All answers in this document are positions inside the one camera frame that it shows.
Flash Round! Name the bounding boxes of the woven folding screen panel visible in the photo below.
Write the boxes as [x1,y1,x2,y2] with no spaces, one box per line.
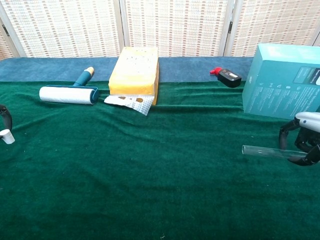
[119,0,237,58]
[0,24,20,61]
[0,0,130,59]
[223,0,320,58]

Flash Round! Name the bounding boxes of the blue table cloth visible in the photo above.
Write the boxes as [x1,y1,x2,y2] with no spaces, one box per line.
[0,56,255,83]

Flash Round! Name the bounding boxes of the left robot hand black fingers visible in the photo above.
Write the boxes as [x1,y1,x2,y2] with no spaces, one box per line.
[0,104,13,131]

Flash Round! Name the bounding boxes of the clear glass test tube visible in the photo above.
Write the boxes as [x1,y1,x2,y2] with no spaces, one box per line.
[241,144,310,161]

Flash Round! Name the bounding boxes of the teal lint roller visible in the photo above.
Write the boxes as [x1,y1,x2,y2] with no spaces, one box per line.
[38,66,100,106]

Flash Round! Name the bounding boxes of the teal cardboard box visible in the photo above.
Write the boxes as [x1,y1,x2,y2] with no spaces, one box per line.
[241,42,320,121]

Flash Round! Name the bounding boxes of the black bottle red cap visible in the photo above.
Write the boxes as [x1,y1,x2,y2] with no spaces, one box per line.
[209,66,243,89]

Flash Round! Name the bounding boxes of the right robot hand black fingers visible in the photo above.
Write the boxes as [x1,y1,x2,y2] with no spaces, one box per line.
[278,111,320,167]

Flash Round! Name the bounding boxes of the grey perforated card flap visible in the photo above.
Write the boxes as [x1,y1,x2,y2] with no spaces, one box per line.
[103,94,155,117]

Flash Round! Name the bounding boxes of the small white cap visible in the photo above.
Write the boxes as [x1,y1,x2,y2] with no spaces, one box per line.
[0,128,16,145]

